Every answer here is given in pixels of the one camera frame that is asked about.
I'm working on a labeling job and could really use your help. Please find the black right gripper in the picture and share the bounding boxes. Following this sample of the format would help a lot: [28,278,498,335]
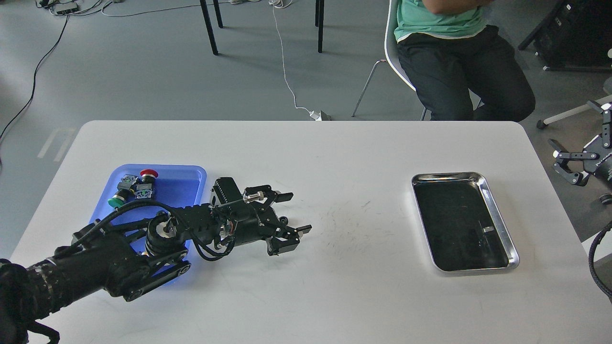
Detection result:
[548,99,612,187]

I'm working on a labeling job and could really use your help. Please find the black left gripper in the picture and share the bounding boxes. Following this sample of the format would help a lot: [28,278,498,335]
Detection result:
[233,185,312,256]

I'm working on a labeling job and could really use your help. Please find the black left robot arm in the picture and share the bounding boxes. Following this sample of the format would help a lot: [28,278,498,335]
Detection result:
[1,177,312,344]

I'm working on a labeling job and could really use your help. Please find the blue plastic tray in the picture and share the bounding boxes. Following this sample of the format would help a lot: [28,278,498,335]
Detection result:
[89,165,208,290]

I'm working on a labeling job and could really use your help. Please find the silver metal tray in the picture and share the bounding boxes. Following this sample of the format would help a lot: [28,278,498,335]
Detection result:
[411,172,520,276]

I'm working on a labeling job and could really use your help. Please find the black equipment case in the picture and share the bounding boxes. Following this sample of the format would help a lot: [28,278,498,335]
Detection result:
[518,0,612,73]

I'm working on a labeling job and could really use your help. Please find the white power adapter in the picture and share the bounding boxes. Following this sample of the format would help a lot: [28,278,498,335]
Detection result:
[309,110,332,121]

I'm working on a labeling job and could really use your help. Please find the seated person green shirt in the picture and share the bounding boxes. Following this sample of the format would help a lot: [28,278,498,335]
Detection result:
[394,0,536,122]

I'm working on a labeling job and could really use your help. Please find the white plastic chair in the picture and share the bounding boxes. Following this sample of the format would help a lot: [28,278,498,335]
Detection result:
[351,0,481,121]

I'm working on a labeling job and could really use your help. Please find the black table leg left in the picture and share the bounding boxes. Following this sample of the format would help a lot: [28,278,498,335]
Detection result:
[199,0,224,56]

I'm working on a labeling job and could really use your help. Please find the black table leg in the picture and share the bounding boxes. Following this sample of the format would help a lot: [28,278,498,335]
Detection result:
[199,0,224,56]
[314,0,324,53]

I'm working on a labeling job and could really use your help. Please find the black table leg right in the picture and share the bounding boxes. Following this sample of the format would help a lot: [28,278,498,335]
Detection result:
[314,0,324,53]

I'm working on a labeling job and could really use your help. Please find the power strip on floor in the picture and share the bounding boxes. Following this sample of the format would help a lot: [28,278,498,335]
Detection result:
[35,0,79,16]

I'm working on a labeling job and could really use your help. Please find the red push button switch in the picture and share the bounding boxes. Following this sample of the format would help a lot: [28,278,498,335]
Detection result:
[134,169,159,200]

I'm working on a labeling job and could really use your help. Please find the green push button switch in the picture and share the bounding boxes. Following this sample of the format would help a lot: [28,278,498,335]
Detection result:
[107,174,139,208]

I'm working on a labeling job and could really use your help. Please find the white cable on floor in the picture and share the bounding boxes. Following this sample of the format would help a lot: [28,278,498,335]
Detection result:
[268,0,311,115]

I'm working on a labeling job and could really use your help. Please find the black cable on floor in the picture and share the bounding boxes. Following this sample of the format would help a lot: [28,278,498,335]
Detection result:
[0,14,70,139]

